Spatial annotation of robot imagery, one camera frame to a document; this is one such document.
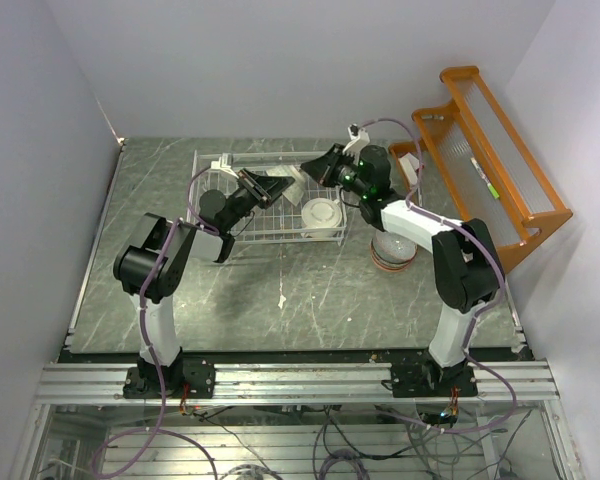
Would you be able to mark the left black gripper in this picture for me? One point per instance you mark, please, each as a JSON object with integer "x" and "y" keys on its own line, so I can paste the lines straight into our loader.
{"x": 273, "y": 187}

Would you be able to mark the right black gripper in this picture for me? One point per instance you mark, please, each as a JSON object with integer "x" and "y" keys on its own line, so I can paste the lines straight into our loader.
{"x": 323, "y": 168}

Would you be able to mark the green patterned bowl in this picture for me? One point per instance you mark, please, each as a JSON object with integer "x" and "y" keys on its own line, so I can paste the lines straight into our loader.
{"x": 295, "y": 192}

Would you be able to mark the white wire dish rack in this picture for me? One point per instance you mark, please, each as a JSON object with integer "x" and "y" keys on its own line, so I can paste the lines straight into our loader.
{"x": 279, "y": 223}

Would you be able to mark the white handled bowl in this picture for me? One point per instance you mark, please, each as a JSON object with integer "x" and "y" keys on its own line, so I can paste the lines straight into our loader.
{"x": 321, "y": 218}

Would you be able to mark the grey blue bowl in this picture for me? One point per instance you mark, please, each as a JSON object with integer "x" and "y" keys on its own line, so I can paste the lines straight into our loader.
{"x": 392, "y": 247}

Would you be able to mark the beige patterned bowl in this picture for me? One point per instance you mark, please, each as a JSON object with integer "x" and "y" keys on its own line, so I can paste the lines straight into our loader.
{"x": 390, "y": 267}

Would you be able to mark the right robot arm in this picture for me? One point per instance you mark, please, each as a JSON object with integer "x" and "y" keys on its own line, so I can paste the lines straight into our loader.
{"x": 467, "y": 274}

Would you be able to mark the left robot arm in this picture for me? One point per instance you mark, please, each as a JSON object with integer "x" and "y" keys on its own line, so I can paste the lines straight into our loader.
{"x": 150, "y": 266}

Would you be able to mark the orange wooden shelf rack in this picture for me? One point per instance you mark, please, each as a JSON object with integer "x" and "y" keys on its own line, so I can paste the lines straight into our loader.
{"x": 474, "y": 124}

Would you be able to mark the white red small box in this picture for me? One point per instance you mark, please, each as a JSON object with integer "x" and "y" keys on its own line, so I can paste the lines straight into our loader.
{"x": 410, "y": 166}

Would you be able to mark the marker pen on shelf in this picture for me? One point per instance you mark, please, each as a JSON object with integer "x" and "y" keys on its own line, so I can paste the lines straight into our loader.
{"x": 485, "y": 178}

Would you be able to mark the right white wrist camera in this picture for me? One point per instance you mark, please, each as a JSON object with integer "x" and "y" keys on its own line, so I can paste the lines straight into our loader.
{"x": 359, "y": 139}

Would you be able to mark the aluminium mounting rail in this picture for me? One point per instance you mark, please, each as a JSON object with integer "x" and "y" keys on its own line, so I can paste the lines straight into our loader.
{"x": 276, "y": 384}

